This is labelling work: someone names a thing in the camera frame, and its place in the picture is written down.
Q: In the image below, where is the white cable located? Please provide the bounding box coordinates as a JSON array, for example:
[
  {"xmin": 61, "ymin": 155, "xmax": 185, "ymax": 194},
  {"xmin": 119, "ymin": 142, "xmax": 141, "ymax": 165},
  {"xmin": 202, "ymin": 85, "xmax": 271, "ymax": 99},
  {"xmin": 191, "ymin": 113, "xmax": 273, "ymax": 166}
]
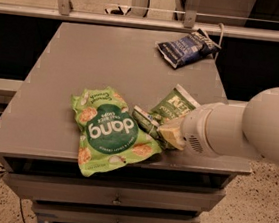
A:
[{"xmin": 212, "ymin": 22, "xmax": 226, "ymax": 64}]

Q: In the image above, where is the grey drawer cabinet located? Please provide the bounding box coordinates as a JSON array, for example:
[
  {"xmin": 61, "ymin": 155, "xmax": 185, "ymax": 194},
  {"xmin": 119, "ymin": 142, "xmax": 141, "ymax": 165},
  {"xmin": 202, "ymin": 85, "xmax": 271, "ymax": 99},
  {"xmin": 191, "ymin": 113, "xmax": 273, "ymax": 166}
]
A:
[{"xmin": 0, "ymin": 23, "xmax": 251, "ymax": 223}]

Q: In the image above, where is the grey metal railing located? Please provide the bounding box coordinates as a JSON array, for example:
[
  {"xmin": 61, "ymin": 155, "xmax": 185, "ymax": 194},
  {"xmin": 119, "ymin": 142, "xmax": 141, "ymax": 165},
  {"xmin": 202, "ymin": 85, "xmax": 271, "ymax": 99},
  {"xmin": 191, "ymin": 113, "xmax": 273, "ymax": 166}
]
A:
[{"xmin": 0, "ymin": 0, "xmax": 279, "ymax": 42}]

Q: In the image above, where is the green jalapeno chip bag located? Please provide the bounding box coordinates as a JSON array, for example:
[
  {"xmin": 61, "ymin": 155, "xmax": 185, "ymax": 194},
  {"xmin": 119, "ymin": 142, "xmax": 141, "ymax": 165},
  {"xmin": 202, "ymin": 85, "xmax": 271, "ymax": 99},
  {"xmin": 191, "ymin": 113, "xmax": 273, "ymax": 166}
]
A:
[{"xmin": 132, "ymin": 85, "xmax": 200, "ymax": 150}]

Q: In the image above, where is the blue chip bag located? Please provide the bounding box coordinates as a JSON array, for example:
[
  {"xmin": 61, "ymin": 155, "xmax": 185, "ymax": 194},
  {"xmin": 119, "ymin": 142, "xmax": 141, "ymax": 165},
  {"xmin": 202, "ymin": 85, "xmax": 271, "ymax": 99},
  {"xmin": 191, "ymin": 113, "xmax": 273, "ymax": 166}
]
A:
[{"xmin": 157, "ymin": 30, "xmax": 221, "ymax": 69}]

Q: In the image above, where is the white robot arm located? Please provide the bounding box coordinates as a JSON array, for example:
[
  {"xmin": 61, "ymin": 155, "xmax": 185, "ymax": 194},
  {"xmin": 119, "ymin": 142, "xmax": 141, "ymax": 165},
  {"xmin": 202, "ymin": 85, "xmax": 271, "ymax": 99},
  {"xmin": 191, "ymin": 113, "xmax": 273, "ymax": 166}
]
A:
[{"xmin": 158, "ymin": 87, "xmax": 279, "ymax": 165}]

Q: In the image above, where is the middle grey drawer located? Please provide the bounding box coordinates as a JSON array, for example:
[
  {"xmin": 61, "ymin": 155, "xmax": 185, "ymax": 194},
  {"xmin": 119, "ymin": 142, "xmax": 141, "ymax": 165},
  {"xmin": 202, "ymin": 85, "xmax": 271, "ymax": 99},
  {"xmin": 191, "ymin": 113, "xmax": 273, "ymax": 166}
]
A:
[{"xmin": 33, "ymin": 203, "xmax": 200, "ymax": 223}]

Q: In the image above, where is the top grey drawer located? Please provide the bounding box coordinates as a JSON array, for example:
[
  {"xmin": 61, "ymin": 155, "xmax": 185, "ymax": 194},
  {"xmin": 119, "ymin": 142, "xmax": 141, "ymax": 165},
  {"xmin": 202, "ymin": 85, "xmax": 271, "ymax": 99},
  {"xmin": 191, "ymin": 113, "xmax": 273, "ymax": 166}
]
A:
[{"xmin": 3, "ymin": 173, "xmax": 226, "ymax": 212}]

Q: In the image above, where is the green dang rice chip bag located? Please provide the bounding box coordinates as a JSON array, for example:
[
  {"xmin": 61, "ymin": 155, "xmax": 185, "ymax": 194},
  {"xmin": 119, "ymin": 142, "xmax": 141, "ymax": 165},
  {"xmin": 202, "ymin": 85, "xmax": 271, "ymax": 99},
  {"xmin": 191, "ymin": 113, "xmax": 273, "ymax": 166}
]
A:
[{"xmin": 71, "ymin": 87, "xmax": 161, "ymax": 177}]

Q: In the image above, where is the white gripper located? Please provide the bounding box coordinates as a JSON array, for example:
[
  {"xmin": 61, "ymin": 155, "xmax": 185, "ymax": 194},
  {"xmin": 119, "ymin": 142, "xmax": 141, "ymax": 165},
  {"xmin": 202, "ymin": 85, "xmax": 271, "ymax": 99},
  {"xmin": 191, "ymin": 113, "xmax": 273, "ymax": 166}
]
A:
[{"xmin": 154, "ymin": 97, "xmax": 227, "ymax": 159}]

